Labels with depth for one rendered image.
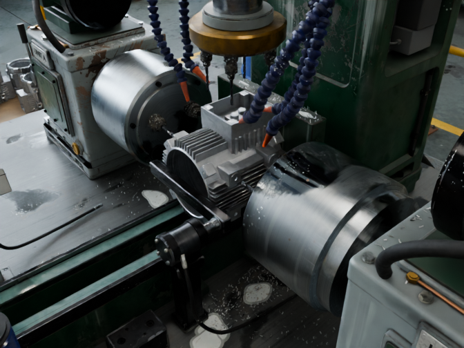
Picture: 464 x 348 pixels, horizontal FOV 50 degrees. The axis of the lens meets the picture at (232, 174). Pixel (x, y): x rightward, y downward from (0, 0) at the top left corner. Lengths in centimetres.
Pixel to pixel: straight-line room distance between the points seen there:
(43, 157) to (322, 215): 104
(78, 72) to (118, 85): 15
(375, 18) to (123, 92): 56
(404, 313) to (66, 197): 99
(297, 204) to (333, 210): 6
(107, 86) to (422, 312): 86
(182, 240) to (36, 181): 72
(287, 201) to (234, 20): 32
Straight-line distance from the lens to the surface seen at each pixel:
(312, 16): 71
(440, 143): 327
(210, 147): 97
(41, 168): 155
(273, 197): 80
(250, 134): 99
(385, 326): 69
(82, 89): 132
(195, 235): 86
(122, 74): 119
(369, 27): 97
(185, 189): 97
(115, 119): 116
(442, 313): 63
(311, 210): 76
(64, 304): 96
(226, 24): 88
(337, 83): 106
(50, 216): 135
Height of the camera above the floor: 162
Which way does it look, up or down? 36 degrees down
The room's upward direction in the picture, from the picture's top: 1 degrees counter-clockwise
